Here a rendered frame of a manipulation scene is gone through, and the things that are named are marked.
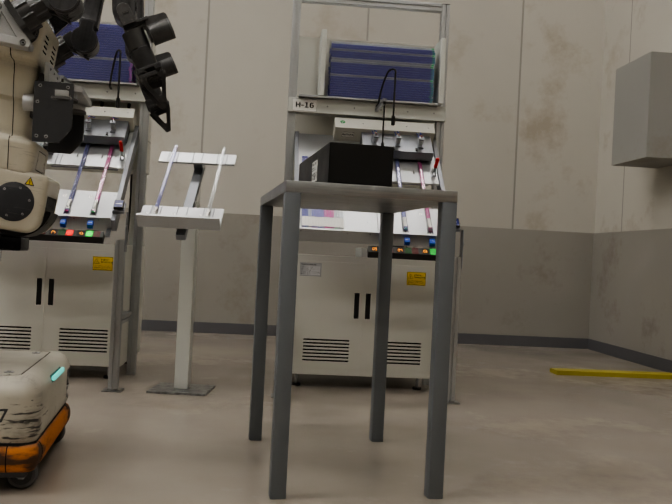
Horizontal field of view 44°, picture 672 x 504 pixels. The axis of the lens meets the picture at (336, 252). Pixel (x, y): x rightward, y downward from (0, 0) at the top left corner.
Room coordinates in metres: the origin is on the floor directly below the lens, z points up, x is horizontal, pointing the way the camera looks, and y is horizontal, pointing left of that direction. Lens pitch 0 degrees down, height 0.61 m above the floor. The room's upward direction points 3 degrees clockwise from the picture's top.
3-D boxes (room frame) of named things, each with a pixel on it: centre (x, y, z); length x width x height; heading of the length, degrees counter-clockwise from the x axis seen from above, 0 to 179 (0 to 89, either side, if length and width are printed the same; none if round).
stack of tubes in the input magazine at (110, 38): (4.02, 1.27, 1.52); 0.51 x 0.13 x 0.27; 95
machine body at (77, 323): (4.14, 1.34, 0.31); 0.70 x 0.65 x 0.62; 95
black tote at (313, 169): (2.49, 0.00, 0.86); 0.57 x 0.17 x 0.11; 10
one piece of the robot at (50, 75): (2.34, 0.80, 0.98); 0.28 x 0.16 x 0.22; 10
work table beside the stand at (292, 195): (2.49, -0.02, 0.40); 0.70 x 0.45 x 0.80; 10
